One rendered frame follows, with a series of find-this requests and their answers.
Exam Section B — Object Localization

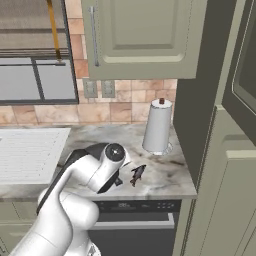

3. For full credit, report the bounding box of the green wall cupboard door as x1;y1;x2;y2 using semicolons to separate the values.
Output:
81;0;208;81

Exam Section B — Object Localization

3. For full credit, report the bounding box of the white ribbed sink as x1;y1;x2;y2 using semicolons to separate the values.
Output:
0;127;72;185

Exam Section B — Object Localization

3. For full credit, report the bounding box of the green base cupboard door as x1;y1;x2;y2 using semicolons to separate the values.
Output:
0;199;42;256

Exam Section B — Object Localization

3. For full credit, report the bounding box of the black dishwasher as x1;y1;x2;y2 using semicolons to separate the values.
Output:
87;199;183;256

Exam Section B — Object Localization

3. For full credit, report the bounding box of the green tall cupboard door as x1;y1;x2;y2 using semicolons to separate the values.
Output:
195;149;256;256

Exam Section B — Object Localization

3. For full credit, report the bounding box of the dark raw fish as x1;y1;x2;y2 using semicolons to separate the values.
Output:
129;164;148;188

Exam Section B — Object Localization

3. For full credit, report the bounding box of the green tall cupboard housing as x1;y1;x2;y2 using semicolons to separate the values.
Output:
171;0;256;256

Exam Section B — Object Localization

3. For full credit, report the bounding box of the white paper towel roll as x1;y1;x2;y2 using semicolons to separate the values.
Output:
141;97;175;156

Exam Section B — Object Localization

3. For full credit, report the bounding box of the grey wall socket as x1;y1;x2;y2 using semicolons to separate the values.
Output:
82;78;99;99
101;79;116;99

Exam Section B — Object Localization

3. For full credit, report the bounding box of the silver dishwasher handle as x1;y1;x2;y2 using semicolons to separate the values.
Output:
90;212;176;231

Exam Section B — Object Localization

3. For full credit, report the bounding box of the dark framed window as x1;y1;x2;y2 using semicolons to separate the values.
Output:
0;0;80;106

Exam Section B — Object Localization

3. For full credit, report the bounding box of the silver cupboard door handle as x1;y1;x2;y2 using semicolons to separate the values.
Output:
88;6;101;68

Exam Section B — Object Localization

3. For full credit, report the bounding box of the black built-in oven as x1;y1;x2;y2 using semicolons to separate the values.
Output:
221;0;256;147

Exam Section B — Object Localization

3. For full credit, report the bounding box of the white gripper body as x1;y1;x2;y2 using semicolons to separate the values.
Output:
116;155;132;174

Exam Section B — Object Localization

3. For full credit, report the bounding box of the grey window blind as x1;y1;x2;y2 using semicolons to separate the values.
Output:
0;0;70;60

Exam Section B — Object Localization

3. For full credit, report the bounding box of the yellow blind cord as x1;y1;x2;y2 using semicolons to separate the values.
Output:
45;0;67;66

